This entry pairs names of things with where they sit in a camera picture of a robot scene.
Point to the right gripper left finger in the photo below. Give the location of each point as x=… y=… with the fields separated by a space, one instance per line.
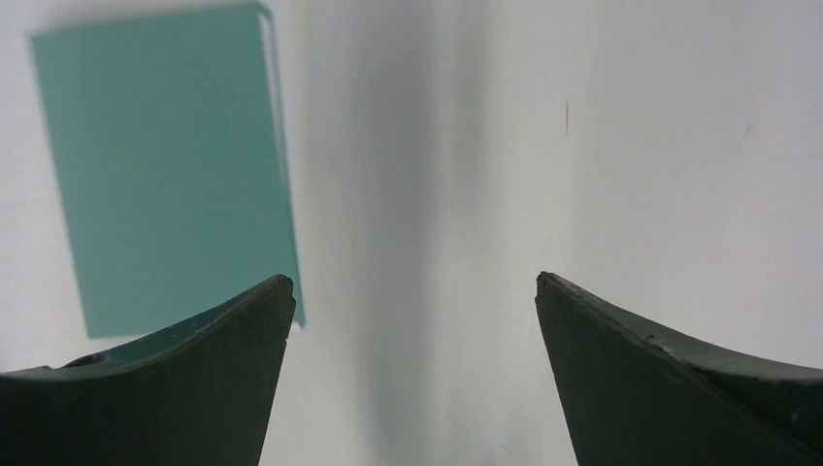
x=199 y=392

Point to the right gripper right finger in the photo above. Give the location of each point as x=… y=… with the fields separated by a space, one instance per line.
x=635 y=392

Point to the teal green folder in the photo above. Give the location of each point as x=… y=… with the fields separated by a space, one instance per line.
x=167 y=139

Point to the light blue table mat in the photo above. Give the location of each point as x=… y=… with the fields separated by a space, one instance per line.
x=666 y=155

